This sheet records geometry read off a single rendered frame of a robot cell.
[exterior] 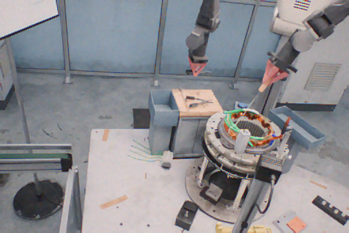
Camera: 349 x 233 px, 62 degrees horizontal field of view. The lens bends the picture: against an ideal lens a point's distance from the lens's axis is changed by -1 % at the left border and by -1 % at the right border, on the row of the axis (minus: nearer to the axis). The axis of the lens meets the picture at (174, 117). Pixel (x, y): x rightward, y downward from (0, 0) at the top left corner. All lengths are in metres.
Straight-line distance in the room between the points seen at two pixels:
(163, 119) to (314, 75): 2.51
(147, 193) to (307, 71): 2.59
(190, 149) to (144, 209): 0.38
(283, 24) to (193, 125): 0.59
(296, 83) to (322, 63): 0.33
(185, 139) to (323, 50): 2.36
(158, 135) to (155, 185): 0.23
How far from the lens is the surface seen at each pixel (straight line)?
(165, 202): 1.27
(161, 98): 1.42
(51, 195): 2.30
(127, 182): 1.32
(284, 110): 1.53
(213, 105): 1.35
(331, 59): 3.59
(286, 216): 1.37
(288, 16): 1.42
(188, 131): 1.35
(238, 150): 1.07
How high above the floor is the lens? 1.78
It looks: 36 degrees down
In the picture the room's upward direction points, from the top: 9 degrees clockwise
